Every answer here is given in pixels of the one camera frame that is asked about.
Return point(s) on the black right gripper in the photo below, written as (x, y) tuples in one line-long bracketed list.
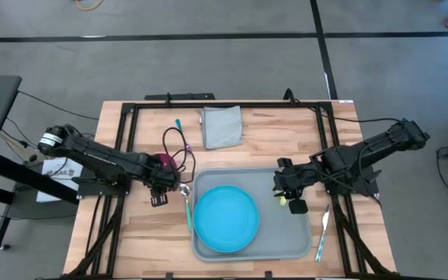
[(296, 177)]

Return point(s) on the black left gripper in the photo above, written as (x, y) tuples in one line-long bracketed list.
[(165, 179)]

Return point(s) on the magenta bowl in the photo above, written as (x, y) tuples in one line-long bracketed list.
[(166, 160)]

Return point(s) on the yellow mug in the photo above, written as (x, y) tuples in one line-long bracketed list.
[(282, 201)]

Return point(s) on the grey plastic tray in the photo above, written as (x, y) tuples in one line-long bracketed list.
[(282, 237)]

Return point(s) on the blue plate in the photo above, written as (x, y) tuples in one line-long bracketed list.
[(226, 218)]

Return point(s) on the grey cloth napkin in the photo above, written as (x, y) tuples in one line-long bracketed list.
[(222, 126)]

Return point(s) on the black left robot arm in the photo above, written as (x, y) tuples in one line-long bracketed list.
[(92, 153)]

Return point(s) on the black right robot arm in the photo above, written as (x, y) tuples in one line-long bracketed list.
[(383, 142)]

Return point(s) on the black mounting bar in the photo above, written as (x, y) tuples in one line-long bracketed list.
[(185, 96)]

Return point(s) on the white paper sheet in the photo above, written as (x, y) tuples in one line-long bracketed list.
[(58, 173)]

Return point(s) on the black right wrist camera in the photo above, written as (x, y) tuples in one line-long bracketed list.
[(298, 206)]

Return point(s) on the black metal frame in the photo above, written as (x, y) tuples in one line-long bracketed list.
[(228, 105)]

